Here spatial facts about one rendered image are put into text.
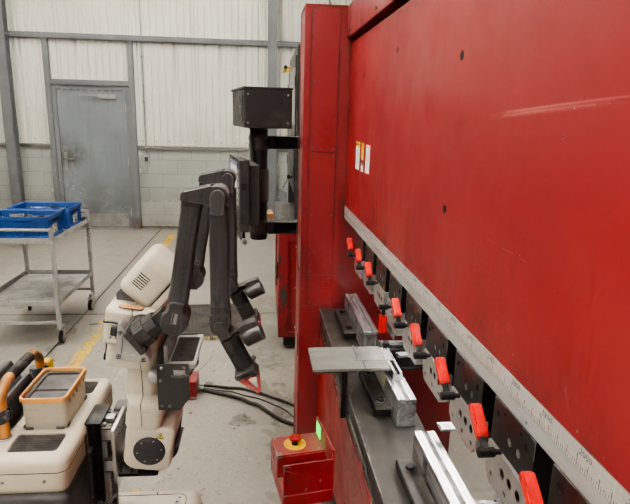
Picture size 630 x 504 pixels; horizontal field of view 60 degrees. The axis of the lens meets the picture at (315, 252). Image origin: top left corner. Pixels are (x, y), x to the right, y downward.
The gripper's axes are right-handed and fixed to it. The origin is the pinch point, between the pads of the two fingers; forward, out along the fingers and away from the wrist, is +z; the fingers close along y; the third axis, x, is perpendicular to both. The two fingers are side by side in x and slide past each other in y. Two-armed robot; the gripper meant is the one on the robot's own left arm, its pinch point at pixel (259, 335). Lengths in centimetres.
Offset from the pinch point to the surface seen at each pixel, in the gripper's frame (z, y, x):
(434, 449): 24, -72, -40
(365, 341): 26.2, 10.4, -35.2
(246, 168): -53, 75, -19
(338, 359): 12.1, -23.0, -24.6
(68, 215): -69, 278, 148
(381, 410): 27, -40, -31
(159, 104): -154, 688, 99
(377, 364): 17.9, -27.4, -36.1
